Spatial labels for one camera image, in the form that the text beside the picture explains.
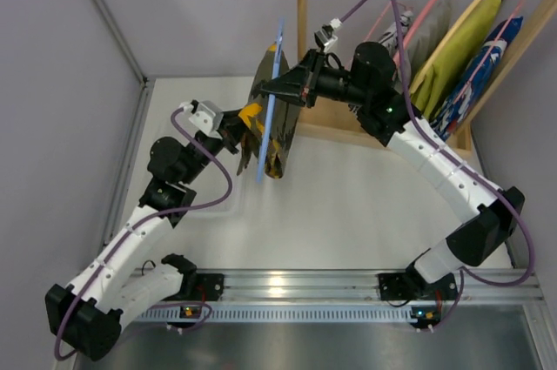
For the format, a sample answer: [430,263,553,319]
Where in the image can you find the camouflage trousers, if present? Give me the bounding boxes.
[236,43,301,179]

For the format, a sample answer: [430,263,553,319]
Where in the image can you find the light blue hanger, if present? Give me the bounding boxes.
[257,17,285,183]

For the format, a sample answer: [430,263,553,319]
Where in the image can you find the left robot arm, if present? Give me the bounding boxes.
[45,101,247,361]

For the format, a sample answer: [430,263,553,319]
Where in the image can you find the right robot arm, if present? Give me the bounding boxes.
[254,42,525,300]

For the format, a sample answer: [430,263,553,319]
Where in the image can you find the white black printed trousers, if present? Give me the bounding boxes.
[378,10,414,57]

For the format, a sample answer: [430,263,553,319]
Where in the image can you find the wooden hanger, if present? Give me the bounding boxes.
[408,0,511,92]

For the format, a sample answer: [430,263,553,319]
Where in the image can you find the lime green trousers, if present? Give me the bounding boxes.
[410,0,501,119]

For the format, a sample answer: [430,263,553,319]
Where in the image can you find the grey trousers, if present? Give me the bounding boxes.
[394,0,453,94]

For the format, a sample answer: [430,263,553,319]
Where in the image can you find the blue white red trousers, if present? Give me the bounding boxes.
[430,16,524,141]

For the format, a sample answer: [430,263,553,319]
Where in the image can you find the pink padded hanger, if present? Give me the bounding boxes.
[391,0,462,66]

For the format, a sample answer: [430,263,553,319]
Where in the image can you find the pink hanger under blue trousers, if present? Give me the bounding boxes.
[453,0,527,103]

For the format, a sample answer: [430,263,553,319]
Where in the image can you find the wooden clothes rack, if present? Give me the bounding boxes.
[297,0,556,159]

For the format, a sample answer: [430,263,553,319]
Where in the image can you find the clear plastic basket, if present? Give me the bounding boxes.
[172,149,245,219]

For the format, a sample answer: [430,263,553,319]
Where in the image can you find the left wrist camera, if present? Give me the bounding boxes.
[178,100,224,138]

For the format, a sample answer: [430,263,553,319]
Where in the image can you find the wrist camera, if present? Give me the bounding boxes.
[178,100,224,138]
[313,18,342,53]

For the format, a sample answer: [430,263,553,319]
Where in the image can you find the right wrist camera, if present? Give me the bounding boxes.
[313,18,342,53]

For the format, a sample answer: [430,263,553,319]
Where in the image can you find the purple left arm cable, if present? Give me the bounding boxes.
[52,102,234,362]

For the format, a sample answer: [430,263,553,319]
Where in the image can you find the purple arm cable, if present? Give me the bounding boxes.
[339,0,535,330]
[52,102,234,362]

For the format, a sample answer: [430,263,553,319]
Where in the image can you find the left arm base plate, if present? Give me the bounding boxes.
[180,272,225,302]

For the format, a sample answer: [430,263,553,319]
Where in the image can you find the aluminium rail base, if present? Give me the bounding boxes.
[206,269,544,305]

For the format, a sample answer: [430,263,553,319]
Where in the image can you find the grey slotted cable duct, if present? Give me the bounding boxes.
[136,304,439,324]

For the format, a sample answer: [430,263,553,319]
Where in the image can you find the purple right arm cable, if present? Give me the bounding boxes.
[339,0,535,330]

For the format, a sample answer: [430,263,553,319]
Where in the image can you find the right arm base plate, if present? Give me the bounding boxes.
[378,271,436,301]

